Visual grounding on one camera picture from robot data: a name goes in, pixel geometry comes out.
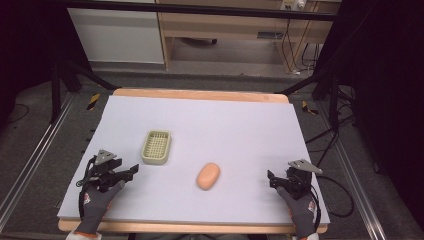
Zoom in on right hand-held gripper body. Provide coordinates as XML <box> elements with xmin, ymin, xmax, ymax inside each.
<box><xmin>284</xmin><ymin>159</ymin><xmax>324</xmax><ymax>200</ymax></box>

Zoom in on white foam table mat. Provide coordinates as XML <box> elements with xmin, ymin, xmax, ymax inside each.
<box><xmin>57</xmin><ymin>95</ymin><xmax>331</xmax><ymax>226</ymax></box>

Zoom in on hand-held gripper cable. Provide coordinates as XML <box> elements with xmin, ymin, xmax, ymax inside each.
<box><xmin>310</xmin><ymin>175</ymin><xmax>355</xmax><ymax>232</ymax></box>
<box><xmin>75</xmin><ymin>156</ymin><xmax>98</xmax><ymax>221</ymax></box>

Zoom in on left hand-held gripper cable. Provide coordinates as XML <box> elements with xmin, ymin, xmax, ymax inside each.
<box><xmin>75</xmin><ymin>156</ymin><xmax>98</xmax><ymax>221</ymax></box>

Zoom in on right hand-held gripper cable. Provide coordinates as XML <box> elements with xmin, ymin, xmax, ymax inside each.
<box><xmin>310</xmin><ymin>175</ymin><xmax>355</xmax><ymax>232</ymax></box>

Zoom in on wooden table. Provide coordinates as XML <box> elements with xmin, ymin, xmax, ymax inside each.
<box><xmin>57</xmin><ymin>87</ymin><xmax>330</xmax><ymax>235</ymax></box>

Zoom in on wooden desk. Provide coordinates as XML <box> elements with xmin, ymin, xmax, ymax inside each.
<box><xmin>155</xmin><ymin>0</ymin><xmax>336</xmax><ymax>74</ymax></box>

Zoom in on black metal stand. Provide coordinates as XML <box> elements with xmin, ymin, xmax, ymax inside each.
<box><xmin>274</xmin><ymin>66</ymin><xmax>356</xmax><ymax>133</ymax></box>
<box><xmin>49</xmin><ymin>58</ymin><xmax>120</xmax><ymax>124</ymax></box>

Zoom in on black floor cables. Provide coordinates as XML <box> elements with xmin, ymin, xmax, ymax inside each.
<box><xmin>304</xmin><ymin>84</ymin><xmax>359</xmax><ymax>168</ymax></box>

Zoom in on metal floor rail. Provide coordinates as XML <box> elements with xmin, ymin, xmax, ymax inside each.
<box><xmin>316</xmin><ymin>101</ymin><xmax>384</xmax><ymax>240</ymax></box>
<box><xmin>0</xmin><ymin>93</ymin><xmax>76</xmax><ymax>231</ymax></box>

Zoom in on person's right hand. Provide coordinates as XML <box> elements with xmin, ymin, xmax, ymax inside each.
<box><xmin>275</xmin><ymin>185</ymin><xmax>317</xmax><ymax>238</ymax></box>

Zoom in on black metal crossbar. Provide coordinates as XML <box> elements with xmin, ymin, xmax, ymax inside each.
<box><xmin>64</xmin><ymin>0</ymin><xmax>338</xmax><ymax>22</ymax></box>

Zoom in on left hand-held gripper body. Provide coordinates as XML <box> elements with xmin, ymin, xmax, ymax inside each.
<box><xmin>87</xmin><ymin>149</ymin><xmax>125</xmax><ymax>194</ymax></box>

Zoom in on white cabinet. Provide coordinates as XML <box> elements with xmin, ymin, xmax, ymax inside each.
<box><xmin>67</xmin><ymin>7</ymin><xmax>165</xmax><ymax>65</ymax></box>

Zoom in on pale green soap dish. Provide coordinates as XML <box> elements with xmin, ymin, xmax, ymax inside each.
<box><xmin>141</xmin><ymin>130</ymin><xmax>172</xmax><ymax>166</ymax></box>

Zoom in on person's left hand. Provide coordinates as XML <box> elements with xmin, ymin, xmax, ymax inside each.
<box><xmin>74</xmin><ymin>180</ymin><xmax>126</xmax><ymax>234</ymax></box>

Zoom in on yellow black striped tape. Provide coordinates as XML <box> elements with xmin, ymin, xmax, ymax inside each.
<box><xmin>86</xmin><ymin>92</ymin><xmax>101</xmax><ymax>111</ymax></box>
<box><xmin>301</xmin><ymin>100</ymin><xmax>318</xmax><ymax>116</ymax></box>

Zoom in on orange bread roll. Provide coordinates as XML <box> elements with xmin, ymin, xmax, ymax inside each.
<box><xmin>195</xmin><ymin>162</ymin><xmax>221</xmax><ymax>191</ymax></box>

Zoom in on hanging desk cables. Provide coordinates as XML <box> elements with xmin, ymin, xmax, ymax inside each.
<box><xmin>280</xmin><ymin>18</ymin><xmax>321</xmax><ymax>75</ymax></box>

